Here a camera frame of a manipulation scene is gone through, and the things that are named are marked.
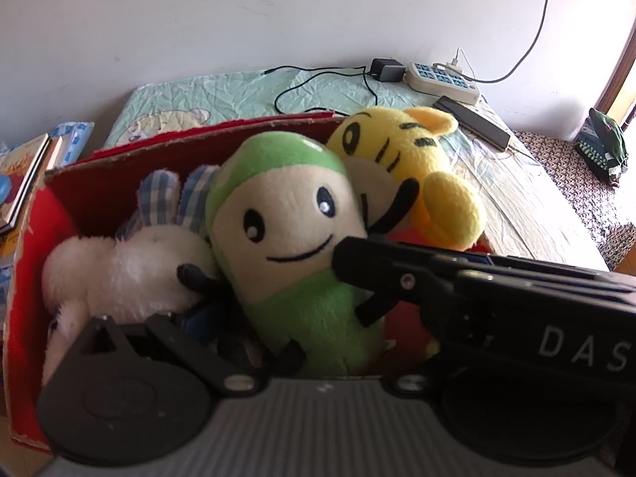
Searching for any yellow tiger plush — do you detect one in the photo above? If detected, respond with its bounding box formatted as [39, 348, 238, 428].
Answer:
[327, 107, 484, 251]

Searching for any white plush bunny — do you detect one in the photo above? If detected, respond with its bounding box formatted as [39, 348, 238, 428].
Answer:
[42, 165, 220, 381]

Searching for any green bean plush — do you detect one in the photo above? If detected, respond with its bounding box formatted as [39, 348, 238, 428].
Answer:
[177, 132, 395, 378]

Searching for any patterned stool cushion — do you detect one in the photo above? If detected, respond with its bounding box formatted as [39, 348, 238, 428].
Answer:
[516, 132, 635, 275]

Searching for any white power strip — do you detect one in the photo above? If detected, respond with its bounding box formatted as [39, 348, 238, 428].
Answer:
[405, 62, 481, 106]

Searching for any black power adapter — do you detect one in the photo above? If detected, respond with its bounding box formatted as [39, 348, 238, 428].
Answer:
[368, 58, 406, 83]

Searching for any white charger plug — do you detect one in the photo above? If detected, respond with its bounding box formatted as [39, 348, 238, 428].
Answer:
[445, 50, 462, 74]

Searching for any red cardboard box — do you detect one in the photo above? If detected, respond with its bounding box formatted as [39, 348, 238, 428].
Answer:
[3, 111, 498, 454]

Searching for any green folded clothing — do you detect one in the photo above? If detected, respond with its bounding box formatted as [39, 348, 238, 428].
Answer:
[574, 108, 628, 187]

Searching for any picture book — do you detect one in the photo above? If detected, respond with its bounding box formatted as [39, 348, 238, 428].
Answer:
[1, 134, 50, 233]

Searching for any black adapter cable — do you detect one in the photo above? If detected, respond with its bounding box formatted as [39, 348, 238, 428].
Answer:
[260, 64, 380, 115]

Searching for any grey wall cable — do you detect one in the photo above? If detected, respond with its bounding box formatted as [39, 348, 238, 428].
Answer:
[463, 0, 562, 84]

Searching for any wooden door frame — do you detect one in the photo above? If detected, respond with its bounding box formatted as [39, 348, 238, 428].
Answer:
[595, 21, 636, 113]

